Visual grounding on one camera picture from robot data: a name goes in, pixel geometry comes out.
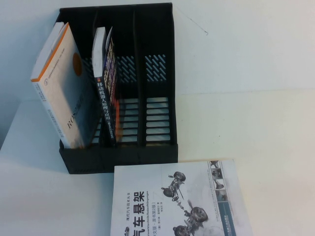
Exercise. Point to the dark colourful robot book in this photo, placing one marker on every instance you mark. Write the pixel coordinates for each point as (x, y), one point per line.
(103, 98)

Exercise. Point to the black three-slot book stand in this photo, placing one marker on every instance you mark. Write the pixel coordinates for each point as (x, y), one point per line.
(157, 157)

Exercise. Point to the white car suspension book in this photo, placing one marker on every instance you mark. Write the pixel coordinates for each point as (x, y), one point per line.
(152, 182)

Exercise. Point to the white orange ROS book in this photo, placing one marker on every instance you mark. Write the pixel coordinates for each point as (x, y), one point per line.
(64, 93)

